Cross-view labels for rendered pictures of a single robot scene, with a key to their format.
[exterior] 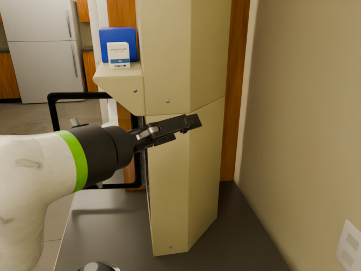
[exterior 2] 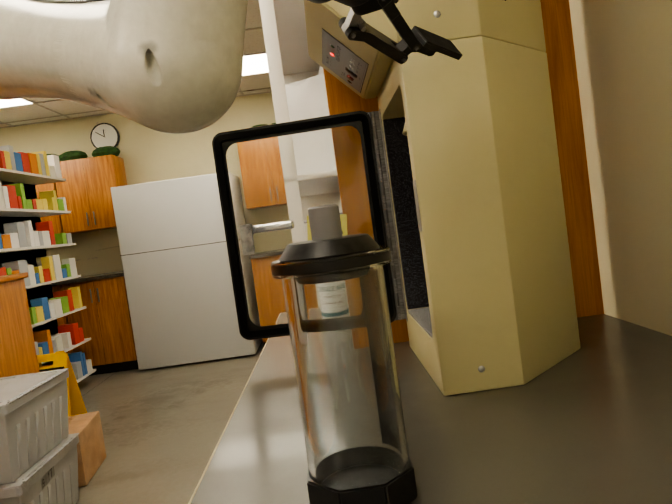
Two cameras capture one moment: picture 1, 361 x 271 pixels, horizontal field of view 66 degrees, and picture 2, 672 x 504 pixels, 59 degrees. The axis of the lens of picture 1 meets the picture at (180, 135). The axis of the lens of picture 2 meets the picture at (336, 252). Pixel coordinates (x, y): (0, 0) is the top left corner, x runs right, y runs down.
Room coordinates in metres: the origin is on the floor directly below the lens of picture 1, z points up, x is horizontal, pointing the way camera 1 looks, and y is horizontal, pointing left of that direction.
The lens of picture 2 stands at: (-0.15, 0.08, 1.19)
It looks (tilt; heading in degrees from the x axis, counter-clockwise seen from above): 3 degrees down; 9
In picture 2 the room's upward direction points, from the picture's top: 8 degrees counter-clockwise
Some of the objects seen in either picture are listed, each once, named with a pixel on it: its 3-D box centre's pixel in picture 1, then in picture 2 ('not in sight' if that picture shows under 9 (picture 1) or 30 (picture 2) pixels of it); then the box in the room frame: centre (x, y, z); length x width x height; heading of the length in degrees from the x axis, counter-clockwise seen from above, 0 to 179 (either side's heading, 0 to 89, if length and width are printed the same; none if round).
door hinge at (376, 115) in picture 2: (141, 143); (389, 216); (0.95, 0.15, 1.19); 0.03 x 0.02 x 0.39; 10
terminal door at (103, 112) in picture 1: (98, 143); (304, 227); (0.94, 0.31, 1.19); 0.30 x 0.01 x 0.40; 93
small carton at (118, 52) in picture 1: (118, 55); not in sight; (0.75, 0.16, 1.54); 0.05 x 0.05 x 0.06; 18
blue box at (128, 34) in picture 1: (118, 44); not in sight; (0.87, 0.18, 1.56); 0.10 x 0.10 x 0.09; 10
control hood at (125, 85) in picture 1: (121, 81); (346, 49); (0.79, 0.17, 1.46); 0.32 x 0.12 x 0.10; 10
